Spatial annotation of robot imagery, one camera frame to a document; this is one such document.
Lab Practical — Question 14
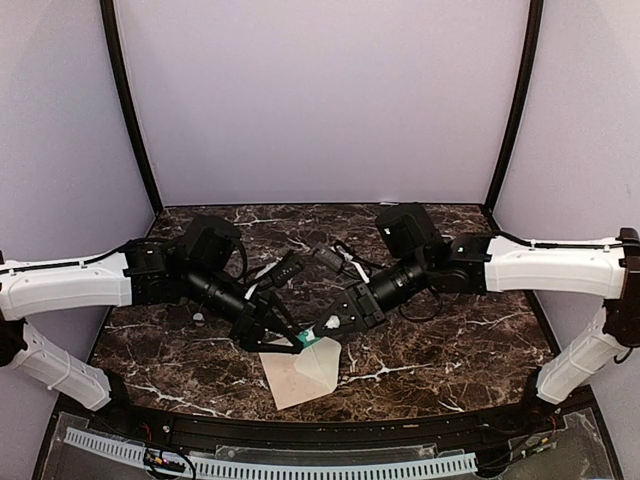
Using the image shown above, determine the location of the white green glue stick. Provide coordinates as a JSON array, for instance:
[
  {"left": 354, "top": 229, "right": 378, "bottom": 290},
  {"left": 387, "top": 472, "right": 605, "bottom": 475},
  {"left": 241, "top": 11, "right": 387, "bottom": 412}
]
[{"left": 296, "top": 327, "right": 321, "bottom": 348}]

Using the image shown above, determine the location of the black curved front rail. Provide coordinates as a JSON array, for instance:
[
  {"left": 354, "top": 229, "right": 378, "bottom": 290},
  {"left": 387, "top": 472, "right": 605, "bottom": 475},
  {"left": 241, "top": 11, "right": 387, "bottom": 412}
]
[{"left": 59, "top": 387, "right": 596, "bottom": 454}]

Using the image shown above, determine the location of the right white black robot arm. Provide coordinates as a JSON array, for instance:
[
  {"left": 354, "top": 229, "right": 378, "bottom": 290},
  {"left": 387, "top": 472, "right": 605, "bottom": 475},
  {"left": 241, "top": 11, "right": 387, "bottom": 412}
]
[{"left": 312, "top": 203, "right": 639, "bottom": 434}]

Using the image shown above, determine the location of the white slotted cable duct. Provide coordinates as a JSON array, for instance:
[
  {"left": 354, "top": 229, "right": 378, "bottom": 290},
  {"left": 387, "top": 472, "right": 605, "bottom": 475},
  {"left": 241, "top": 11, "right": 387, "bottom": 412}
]
[{"left": 63, "top": 427, "right": 478, "bottom": 479}]

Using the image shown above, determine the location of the small circuit board with wires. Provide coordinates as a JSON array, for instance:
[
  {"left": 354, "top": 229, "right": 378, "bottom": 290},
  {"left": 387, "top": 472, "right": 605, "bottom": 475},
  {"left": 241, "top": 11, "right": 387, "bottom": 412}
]
[{"left": 143, "top": 449, "right": 186, "bottom": 474}]

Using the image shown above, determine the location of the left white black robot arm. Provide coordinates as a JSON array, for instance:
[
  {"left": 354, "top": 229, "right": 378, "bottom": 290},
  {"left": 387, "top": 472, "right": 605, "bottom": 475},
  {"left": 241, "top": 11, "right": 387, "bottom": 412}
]
[{"left": 1, "top": 215, "right": 304, "bottom": 436}]

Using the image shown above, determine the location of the left black frame post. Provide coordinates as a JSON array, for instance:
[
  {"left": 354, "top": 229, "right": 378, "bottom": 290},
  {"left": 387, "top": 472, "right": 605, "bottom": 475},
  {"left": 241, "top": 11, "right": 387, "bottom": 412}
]
[{"left": 99, "top": 0, "right": 164, "bottom": 216}]

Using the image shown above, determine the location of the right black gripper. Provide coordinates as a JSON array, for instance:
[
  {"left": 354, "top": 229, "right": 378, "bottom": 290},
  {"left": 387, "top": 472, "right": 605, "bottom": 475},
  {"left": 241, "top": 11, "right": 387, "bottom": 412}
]
[{"left": 313, "top": 250, "right": 431, "bottom": 336}]

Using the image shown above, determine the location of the right black frame post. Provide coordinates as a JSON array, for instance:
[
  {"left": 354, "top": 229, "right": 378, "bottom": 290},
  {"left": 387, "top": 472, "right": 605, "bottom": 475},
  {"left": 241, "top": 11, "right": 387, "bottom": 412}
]
[{"left": 483, "top": 0, "right": 544, "bottom": 216}]

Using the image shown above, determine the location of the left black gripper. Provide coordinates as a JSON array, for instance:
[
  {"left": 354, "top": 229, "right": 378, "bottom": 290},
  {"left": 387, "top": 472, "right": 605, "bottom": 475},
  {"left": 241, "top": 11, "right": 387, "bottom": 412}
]
[{"left": 184, "top": 262, "right": 304, "bottom": 354}]

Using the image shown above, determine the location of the beige paper envelope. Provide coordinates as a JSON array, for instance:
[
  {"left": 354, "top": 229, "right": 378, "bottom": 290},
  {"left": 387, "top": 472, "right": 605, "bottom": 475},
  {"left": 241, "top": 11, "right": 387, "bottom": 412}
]
[{"left": 259, "top": 338, "right": 342, "bottom": 410}]

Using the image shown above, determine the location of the black frame post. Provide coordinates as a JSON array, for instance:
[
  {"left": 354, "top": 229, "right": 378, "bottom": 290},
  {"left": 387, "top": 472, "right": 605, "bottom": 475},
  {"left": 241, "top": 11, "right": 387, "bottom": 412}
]
[
  {"left": 483, "top": 0, "right": 544, "bottom": 216},
  {"left": 99, "top": 0, "right": 164, "bottom": 216}
]

